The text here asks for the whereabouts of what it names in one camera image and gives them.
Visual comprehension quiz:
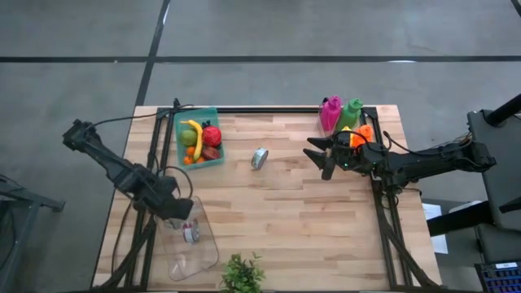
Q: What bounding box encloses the yellow squeeze bottle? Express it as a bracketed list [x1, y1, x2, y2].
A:
[339, 125, 353, 148]

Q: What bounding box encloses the black desk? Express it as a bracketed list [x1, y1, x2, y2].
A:
[422, 108, 521, 264]

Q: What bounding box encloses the large clear plastic bin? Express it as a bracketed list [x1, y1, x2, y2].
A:
[156, 195, 221, 282]

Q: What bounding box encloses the green label tin can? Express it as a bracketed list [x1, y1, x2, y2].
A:
[250, 146, 269, 171]

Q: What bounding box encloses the small clear plastic bin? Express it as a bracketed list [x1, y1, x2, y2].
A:
[316, 102, 378, 142]

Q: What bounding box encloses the green pear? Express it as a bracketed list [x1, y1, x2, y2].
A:
[179, 129, 199, 148]

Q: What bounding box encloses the backlit keyboard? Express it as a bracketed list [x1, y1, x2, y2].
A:
[474, 260, 521, 293]

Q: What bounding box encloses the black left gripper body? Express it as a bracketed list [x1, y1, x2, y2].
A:
[155, 181, 195, 221]

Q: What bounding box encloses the black aluminium rig frame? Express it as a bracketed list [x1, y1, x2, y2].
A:
[93, 97, 444, 292]

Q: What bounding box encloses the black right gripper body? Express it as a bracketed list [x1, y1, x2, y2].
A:
[320, 133, 387, 181]

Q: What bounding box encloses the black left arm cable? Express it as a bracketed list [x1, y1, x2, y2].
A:
[91, 103, 195, 201]

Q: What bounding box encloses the pink squeeze bottle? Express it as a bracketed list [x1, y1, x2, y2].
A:
[319, 95, 344, 135]

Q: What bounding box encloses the yellow banana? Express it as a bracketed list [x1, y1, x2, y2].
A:
[180, 119, 204, 163]

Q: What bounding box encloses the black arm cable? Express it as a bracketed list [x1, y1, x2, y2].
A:
[332, 129, 475, 158]
[91, 103, 195, 201]

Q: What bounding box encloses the grey metal table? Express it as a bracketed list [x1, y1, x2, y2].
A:
[0, 174, 66, 293]

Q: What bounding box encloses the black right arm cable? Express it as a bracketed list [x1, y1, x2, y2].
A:
[332, 129, 475, 158]

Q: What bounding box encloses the orange squeeze bottle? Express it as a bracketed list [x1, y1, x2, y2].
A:
[350, 124, 374, 149]

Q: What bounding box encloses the green squeeze bottle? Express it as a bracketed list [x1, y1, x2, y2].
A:
[335, 97, 365, 132]

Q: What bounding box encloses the green leafy plant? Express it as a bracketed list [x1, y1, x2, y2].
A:
[220, 251, 266, 293]

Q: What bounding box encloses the small dark red apple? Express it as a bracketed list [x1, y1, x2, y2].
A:
[201, 146, 223, 161]

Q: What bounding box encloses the red label tin can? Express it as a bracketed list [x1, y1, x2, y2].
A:
[182, 221, 201, 245]

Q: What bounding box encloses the black stand pole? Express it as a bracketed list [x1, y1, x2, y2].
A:
[486, 94, 521, 127]

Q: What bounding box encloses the large red apple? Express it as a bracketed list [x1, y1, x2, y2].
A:
[201, 125, 223, 148]

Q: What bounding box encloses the teal plastic bin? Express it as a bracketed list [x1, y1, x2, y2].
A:
[173, 106, 226, 171]

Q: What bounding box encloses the white paper sheet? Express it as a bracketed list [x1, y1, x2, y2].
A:
[421, 202, 449, 256]

